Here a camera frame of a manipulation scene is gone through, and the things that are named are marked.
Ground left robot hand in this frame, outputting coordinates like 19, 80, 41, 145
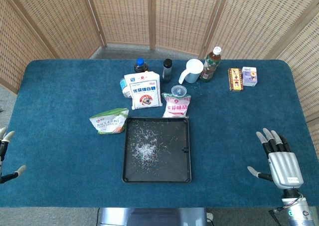
0, 127, 27, 184

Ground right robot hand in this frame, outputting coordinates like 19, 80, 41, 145
247, 128, 305, 189

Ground green white starch bag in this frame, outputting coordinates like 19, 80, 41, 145
89, 108, 130, 135

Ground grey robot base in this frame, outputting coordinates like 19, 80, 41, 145
96, 207, 214, 226

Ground blue table cloth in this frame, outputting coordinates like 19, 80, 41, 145
0, 59, 319, 209

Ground purple white carton box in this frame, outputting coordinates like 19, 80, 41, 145
241, 66, 258, 87

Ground red yellow carton box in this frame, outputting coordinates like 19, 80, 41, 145
227, 68, 244, 92

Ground pink white seasoning bag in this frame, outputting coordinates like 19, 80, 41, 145
161, 92, 192, 118

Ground tea bottle white cap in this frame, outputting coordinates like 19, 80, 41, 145
199, 46, 222, 83

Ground black square tray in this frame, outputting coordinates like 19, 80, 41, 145
122, 117, 192, 185

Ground clear round plastic container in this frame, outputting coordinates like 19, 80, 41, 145
170, 85, 188, 98

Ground white jar blue label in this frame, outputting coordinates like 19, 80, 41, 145
119, 77, 132, 99

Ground white plastic measuring jug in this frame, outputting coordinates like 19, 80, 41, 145
178, 58, 204, 85

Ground spilled white grains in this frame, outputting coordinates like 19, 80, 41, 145
128, 119, 178, 172

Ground white sugar bag blue print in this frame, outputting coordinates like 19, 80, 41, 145
124, 71, 163, 111

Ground dark bottle black cap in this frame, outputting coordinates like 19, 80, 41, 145
162, 58, 173, 83

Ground dark bottle blue cap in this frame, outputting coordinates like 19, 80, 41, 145
134, 58, 149, 74

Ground woven bamboo folding screen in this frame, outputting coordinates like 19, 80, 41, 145
0, 0, 319, 159

